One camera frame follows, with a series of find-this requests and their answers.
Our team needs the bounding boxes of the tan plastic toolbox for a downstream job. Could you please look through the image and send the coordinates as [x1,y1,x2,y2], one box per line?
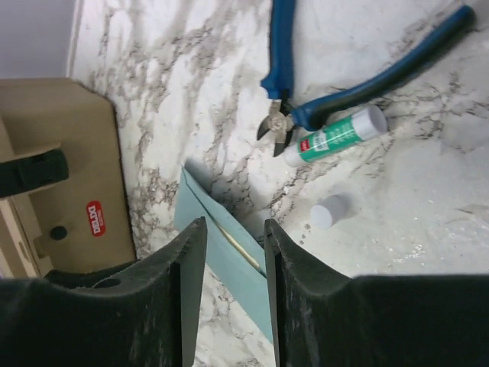
[1,78,135,278]

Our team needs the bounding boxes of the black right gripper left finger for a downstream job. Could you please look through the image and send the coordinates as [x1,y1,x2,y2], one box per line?
[1,217,207,366]

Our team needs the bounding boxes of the blue handled cutting pliers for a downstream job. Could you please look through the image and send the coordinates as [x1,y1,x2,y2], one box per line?
[257,1,476,156]

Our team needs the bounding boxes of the white glue stick cap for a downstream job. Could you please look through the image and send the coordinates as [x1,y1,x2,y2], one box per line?
[309,194,350,229]

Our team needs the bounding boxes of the cream lined letter paper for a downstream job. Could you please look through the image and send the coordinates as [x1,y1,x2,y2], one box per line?
[215,223,267,278]

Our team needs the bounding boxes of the green white glue stick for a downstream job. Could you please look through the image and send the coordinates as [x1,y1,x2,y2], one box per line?
[283,106,387,167]

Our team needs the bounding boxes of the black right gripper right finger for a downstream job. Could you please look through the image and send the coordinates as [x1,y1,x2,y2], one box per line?
[264,219,488,366]

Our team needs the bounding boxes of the light blue envelope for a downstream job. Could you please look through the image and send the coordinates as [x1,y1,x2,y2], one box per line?
[174,168,273,341]

